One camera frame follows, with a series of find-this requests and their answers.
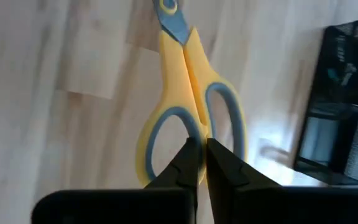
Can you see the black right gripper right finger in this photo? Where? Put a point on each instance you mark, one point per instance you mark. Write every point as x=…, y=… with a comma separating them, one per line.
x=228, y=171

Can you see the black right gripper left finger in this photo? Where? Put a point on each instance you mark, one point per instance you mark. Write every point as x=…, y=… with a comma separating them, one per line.
x=185, y=171

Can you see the blue eraser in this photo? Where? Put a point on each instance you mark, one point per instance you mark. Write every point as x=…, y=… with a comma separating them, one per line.
x=334, y=75

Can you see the black binder clip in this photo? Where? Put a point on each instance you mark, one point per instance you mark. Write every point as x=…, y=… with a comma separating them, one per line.
x=349, y=74

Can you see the black mesh desk organizer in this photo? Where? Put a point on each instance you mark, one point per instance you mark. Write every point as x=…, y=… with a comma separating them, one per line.
x=337, y=149

